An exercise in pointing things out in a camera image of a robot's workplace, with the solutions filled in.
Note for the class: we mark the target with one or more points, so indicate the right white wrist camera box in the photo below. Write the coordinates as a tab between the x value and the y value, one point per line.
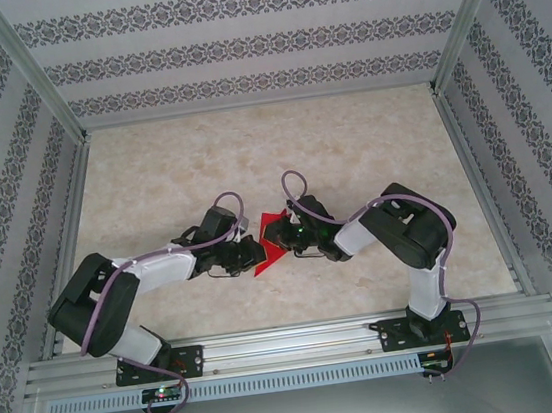
294	211

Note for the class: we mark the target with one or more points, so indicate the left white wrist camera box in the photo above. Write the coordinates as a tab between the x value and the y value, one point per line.
239	234

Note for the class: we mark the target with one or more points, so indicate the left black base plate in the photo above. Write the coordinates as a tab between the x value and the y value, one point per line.
194	360

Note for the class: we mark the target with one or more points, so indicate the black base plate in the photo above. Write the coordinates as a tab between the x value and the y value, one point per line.
392	335
194	360

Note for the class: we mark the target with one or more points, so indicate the aluminium frame post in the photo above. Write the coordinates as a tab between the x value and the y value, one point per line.
461	22
35	75

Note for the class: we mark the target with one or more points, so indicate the left small circuit board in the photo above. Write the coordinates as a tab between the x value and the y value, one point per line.
160	393

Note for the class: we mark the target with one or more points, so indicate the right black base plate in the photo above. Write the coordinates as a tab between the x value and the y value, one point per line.
392	335

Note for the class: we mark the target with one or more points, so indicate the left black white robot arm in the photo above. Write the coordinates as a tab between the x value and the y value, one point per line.
163	271

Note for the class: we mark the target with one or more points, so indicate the red square paper sheet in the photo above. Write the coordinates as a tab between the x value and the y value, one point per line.
270	217

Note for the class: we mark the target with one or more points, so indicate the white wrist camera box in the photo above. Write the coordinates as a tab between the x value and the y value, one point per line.
294	211
239	234

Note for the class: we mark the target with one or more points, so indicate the small circuit board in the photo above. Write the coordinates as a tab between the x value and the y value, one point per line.
434	364
160	393

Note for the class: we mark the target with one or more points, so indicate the right small circuit board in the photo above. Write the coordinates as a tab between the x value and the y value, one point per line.
434	364

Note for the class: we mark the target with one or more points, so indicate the aluminium side rail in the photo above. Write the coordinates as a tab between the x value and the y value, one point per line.
75	191
461	143

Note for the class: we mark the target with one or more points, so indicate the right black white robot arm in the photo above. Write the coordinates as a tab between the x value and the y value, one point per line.
424	289

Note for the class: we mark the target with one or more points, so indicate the aluminium mounting rail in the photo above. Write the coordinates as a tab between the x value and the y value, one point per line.
293	345

